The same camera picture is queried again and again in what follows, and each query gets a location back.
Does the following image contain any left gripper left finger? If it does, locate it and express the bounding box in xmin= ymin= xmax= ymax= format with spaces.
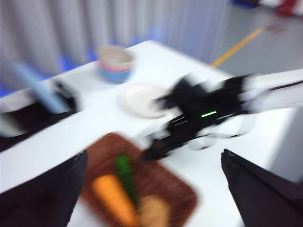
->
xmin=0 ymin=149 xmax=89 ymax=227

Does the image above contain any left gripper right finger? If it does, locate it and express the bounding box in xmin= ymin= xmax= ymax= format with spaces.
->
xmin=221 ymin=148 xmax=303 ymax=227

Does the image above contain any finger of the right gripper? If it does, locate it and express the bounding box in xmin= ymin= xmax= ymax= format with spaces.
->
xmin=153 ymin=80 xmax=204 ymax=112
xmin=142 ymin=137 xmax=190 ymax=161

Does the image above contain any brown wicker basket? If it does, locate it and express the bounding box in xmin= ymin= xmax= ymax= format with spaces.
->
xmin=79 ymin=132 xmax=202 ymax=227

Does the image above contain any tan toy potato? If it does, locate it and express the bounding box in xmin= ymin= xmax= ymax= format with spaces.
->
xmin=138 ymin=196 xmax=171 ymax=227

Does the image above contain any orange toy corn cob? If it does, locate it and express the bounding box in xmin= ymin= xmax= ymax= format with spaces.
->
xmin=91 ymin=174 xmax=139 ymax=227

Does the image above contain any cream white plate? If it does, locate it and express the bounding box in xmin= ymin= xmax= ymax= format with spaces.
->
xmin=117 ymin=82 xmax=171 ymax=119

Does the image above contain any pink bowl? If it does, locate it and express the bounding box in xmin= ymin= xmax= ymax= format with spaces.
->
xmin=98 ymin=62 xmax=134 ymax=73

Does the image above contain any pale green plate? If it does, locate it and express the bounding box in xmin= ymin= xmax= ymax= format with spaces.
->
xmin=0 ymin=112 xmax=27 ymax=138

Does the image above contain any black dish rack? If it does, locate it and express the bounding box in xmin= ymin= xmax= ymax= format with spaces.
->
xmin=0 ymin=79 xmax=79 ymax=152

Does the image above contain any light blue plate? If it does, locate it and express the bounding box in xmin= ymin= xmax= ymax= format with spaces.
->
xmin=9 ymin=59 xmax=69 ymax=114

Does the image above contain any grey curtain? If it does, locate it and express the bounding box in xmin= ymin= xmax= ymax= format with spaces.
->
xmin=0 ymin=0 xmax=228 ymax=79

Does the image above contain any thin looping wrist cable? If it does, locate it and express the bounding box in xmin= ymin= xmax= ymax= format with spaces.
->
xmin=187 ymin=113 xmax=258 ymax=152

